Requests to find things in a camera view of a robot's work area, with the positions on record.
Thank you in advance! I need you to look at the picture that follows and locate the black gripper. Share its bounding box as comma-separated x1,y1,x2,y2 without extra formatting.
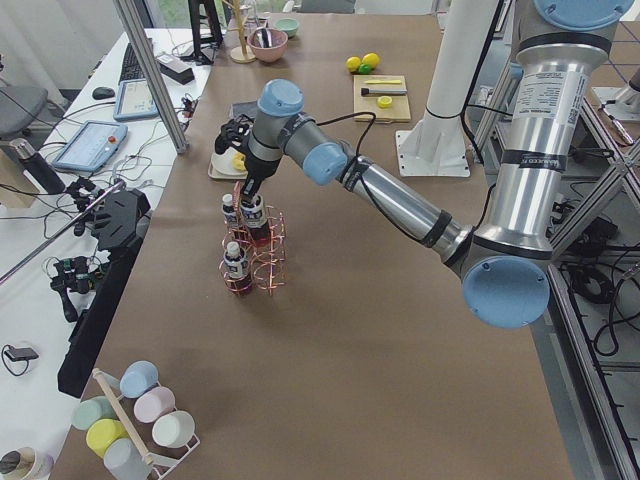
242,154,278,199

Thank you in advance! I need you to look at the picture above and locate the tea bottle dark liquid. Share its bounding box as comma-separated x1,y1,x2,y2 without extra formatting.
240,194,271,247

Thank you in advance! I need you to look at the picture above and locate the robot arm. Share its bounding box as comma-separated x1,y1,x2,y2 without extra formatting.
241,1,630,328

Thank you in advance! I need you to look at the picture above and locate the beige serving tray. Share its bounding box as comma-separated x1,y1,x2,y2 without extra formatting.
207,148,247,179

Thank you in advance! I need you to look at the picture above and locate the tea bottle rear rack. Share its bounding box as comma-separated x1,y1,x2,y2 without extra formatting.
222,193,240,229

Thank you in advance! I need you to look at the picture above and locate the tea bottle rack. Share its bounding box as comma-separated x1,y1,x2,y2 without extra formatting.
222,193,240,229
223,241,252,296

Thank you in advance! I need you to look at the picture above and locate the tea bottle front rack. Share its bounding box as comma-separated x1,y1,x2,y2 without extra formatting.
223,241,252,296

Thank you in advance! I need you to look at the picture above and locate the glazed donut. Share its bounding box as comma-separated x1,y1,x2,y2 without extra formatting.
232,153,246,171

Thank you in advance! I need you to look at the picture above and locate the white plate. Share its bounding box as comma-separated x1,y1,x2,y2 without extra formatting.
211,149,247,176

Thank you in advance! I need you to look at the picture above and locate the grey folded cloth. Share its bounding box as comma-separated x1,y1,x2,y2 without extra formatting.
229,101,258,123

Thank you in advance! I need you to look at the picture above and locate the wooden mug tree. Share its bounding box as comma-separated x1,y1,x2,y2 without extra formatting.
222,0,257,64

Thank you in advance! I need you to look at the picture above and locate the pink bowl with ice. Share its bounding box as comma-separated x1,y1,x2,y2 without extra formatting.
247,28,288,63

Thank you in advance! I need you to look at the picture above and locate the steel muddler black tip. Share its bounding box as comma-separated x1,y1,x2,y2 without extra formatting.
360,87,407,97

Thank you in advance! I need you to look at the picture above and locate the steel ice scoop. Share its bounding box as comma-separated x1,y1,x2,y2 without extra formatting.
255,27,272,48

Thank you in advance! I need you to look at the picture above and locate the blue teach pendant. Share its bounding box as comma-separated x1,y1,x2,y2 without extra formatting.
113,79,159,122
51,121,128,173

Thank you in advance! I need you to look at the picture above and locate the half lemon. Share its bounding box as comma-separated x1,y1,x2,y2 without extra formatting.
376,96,393,109

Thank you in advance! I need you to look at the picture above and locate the wooden cutting board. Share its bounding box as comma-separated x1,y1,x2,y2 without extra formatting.
353,75,411,122

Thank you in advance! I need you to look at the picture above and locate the green lime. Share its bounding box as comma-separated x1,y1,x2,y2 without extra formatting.
358,63,374,75

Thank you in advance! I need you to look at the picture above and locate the mint green bowl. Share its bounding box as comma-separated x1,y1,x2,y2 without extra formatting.
275,18,300,38

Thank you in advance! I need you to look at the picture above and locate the black keyboard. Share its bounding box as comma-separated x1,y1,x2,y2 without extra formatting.
118,43,146,83

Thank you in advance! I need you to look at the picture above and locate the computer mouse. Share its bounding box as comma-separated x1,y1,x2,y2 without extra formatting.
92,87,115,100

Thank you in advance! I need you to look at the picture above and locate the black thermos bottle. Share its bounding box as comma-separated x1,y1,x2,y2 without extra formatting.
8,138,66,195

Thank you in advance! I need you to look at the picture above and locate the light blue cup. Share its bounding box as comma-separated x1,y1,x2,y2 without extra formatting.
119,360,159,399

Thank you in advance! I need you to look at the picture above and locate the pale pink cup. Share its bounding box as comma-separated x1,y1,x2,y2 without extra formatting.
134,386,175,423

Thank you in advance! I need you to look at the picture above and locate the white cup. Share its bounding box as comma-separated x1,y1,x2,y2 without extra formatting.
152,410,195,448

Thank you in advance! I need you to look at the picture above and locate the sage green cup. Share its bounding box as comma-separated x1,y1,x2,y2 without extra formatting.
71,396,118,431

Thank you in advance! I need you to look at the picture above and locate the yellow cup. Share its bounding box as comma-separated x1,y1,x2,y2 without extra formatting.
85,419,129,458

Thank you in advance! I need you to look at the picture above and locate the grey-blue cup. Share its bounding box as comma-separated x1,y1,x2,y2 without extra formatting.
103,438,151,480

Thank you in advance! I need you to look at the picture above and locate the tape roll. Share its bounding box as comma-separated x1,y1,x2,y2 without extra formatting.
1,447,54,480

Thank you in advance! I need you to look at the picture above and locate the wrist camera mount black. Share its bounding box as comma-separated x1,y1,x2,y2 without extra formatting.
214,120,252,155

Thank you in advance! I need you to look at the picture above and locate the copper wire bottle rack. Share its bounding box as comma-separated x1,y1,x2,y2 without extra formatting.
219,181,286,296

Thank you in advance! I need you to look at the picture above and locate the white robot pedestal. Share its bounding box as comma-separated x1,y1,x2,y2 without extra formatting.
396,0,502,177

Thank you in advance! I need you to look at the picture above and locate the aluminium frame post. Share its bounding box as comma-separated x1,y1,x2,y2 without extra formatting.
113,0,188,154

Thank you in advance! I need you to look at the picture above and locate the white wire cup rack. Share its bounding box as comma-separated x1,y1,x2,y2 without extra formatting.
92,368,201,479

